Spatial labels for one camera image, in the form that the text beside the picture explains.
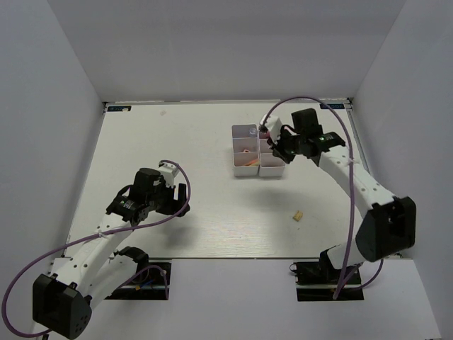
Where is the left white compartment organizer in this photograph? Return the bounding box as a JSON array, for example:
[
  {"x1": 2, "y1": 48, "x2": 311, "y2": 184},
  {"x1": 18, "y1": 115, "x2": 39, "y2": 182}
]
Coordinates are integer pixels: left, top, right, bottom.
[{"x1": 231, "y1": 124, "x2": 260, "y2": 177}]

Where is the orange thin highlighter pen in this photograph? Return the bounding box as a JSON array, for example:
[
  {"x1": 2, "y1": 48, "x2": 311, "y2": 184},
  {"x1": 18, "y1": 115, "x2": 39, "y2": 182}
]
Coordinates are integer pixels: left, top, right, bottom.
[{"x1": 244, "y1": 159, "x2": 260, "y2": 166}]

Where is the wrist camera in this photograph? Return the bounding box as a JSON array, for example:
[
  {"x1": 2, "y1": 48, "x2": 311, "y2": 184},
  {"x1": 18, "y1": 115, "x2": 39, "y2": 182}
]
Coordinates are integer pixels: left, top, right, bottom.
[
  {"x1": 158, "y1": 161, "x2": 180, "y2": 188},
  {"x1": 259, "y1": 115, "x2": 282, "y2": 140}
]

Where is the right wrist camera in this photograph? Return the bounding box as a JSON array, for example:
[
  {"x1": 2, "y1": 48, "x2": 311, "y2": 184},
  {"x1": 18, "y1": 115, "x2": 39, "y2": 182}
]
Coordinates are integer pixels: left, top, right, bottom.
[{"x1": 259, "y1": 115, "x2": 282, "y2": 140}]

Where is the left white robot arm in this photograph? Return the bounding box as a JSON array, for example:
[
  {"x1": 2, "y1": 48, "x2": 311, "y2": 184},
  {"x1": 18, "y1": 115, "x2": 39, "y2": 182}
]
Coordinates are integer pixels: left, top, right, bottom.
[{"x1": 33, "y1": 161, "x2": 190, "y2": 339}]

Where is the small tan eraser block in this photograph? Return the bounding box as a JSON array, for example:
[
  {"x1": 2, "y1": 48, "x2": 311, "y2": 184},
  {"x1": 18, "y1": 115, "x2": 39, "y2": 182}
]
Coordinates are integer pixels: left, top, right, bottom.
[{"x1": 292, "y1": 210, "x2": 303, "y2": 222}]

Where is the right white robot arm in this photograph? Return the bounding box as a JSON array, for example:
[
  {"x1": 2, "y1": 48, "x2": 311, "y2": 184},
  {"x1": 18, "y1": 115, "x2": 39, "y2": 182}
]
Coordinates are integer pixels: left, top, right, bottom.
[{"x1": 263, "y1": 108, "x2": 416, "y2": 283}]

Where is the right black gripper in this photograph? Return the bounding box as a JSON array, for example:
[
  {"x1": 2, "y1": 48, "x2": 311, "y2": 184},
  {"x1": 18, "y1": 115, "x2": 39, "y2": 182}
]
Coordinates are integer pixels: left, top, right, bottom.
[{"x1": 267, "y1": 127, "x2": 305, "y2": 164}]

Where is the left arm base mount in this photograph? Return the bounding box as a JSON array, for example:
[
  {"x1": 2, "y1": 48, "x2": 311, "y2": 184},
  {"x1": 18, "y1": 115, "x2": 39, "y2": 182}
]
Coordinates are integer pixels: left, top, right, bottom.
[{"x1": 106, "y1": 261, "x2": 172, "y2": 301}]

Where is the white compartment organizer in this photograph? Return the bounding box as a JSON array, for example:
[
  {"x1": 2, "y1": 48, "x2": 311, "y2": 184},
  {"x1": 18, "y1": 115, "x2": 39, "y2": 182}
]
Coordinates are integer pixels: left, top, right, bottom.
[
  {"x1": 258, "y1": 134, "x2": 285, "y2": 178},
  {"x1": 231, "y1": 124, "x2": 260, "y2": 177}
]

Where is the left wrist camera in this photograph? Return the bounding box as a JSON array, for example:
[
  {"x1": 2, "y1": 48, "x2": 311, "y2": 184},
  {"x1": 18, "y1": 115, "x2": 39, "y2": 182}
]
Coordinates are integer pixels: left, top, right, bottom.
[{"x1": 158, "y1": 161, "x2": 180, "y2": 188}]

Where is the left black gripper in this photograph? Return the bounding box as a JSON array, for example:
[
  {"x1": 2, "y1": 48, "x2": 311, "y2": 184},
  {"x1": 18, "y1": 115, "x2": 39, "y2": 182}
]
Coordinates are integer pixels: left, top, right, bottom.
[{"x1": 147, "y1": 179, "x2": 190, "y2": 217}]

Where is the right white compartment organizer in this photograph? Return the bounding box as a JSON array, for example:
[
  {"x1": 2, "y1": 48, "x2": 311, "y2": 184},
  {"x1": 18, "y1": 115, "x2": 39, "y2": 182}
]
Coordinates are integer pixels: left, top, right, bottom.
[{"x1": 258, "y1": 134, "x2": 285, "y2": 178}]

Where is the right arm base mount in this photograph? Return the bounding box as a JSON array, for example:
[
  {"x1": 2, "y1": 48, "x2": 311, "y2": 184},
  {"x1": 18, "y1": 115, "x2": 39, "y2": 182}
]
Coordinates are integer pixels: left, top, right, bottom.
[{"x1": 289, "y1": 261, "x2": 365, "y2": 302}]

